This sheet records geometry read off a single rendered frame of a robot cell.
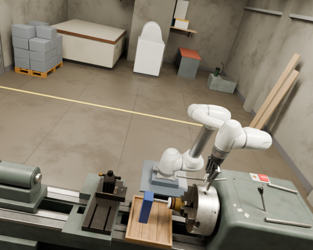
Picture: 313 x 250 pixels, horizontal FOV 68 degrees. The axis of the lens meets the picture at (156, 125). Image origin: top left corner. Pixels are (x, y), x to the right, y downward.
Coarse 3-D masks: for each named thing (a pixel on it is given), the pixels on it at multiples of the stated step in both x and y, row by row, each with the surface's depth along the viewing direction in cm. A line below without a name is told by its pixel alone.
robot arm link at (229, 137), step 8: (232, 120) 116; (224, 128) 114; (232, 128) 111; (240, 128) 113; (216, 136) 120; (224, 136) 114; (232, 136) 112; (240, 136) 114; (216, 144) 120; (224, 144) 116; (232, 144) 115; (240, 144) 116
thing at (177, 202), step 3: (171, 198) 153; (174, 198) 154; (177, 198) 153; (180, 198) 153; (171, 201) 151; (174, 201) 152; (177, 201) 151; (180, 201) 151; (183, 201) 154; (171, 204) 151; (174, 204) 151; (177, 204) 150; (180, 204) 150; (183, 204) 152; (171, 207) 151; (174, 207) 151; (177, 207) 150; (180, 207) 150; (174, 210) 152; (177, 210) 152
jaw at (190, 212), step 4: (180, 208) 149; (184, 208) 149; (188, 208) 150; (192, 208) 151; (180, 212) 149; (184, 212) 146; (188, 212) 146; (192, 212) 147; (184, 216) 146; (188, 216) 143; (192, 216) 144; (188, 220) 142; (192, 220) 142; (196, 224) 141
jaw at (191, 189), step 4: (188, 188) 157; (192, 188) 155; (184, 192) 157; (188, 192) 154; (192, 192) 155; (180, 196) 157; (184, 196) 154; (188, 196) 154; (192, 196) 154; (184, 200) 153; (188, 200) 154; (192, 200) 154
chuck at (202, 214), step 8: (200, 184) 156; (200, 192) 146; (208, 192) 147; (200, 200) 142; (208, 200) 143; (200, 208) 140; (208, 208) 141; (200, 216) 139; (208, 216) 140; (192, 224) 144; (200, 224) 140; (208, 224) 140; (192, 232) 145; (200, 232) 144
